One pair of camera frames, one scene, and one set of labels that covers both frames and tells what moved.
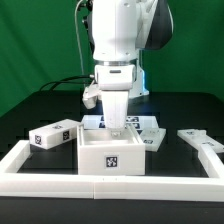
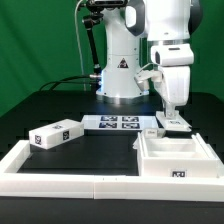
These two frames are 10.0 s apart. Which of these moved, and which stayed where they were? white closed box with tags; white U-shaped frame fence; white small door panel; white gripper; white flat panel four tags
Moved: white gripper
Stayed: white closed box with tags; white flat panel four tags; white U-shaped frame fence; white small door panel
